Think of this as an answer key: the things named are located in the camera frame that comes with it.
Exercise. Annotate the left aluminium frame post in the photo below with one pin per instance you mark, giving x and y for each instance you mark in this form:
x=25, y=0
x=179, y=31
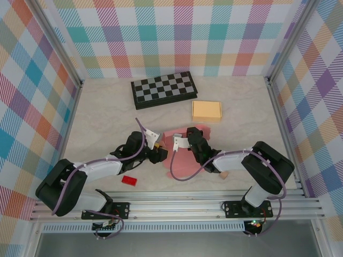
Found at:
x=57, y=48

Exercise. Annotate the small circuit board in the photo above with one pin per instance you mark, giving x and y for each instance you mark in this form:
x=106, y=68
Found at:
x=105, y=226
x=256, y=224

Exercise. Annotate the left small circuit board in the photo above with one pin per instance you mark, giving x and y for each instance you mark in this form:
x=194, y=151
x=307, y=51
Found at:
x=105, y=226

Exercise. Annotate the small wooden cube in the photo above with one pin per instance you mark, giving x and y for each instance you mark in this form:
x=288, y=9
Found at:
x=223, y=175

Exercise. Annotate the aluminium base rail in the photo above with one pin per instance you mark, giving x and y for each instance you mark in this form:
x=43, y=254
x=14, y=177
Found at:
x=174, y=206

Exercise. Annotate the right small circuit board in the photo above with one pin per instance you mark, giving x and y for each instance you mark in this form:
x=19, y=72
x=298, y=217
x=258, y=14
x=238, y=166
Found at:
x=256, y=224

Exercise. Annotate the aluminium frame post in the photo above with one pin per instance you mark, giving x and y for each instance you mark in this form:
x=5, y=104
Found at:
x=57, y=48
x=289, y=45

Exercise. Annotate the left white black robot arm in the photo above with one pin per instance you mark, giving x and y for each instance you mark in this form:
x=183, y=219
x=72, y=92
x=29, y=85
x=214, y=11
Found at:
x=101, y=167

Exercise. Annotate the red toy brick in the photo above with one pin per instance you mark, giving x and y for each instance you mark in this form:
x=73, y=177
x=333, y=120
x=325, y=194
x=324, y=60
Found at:
x=129, y=180

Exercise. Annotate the black grey folding chessboard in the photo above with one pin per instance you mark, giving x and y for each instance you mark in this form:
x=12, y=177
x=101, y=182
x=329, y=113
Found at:
x=163, y=87

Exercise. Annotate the right aluminium frame post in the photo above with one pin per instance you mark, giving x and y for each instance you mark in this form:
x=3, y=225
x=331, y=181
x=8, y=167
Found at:
x=289, y=45

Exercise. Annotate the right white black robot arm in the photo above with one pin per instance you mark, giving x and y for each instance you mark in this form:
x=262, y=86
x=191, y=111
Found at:
x=230, y=160

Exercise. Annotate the pink paper box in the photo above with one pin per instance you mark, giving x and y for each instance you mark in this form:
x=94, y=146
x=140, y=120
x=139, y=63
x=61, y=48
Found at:
x=185, y=163

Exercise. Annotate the yellow paper box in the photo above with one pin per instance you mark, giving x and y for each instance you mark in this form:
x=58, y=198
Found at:
x=206, y=111

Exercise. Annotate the right aluminium side rail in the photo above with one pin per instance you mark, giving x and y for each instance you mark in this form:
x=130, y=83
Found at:
x=277, y=107

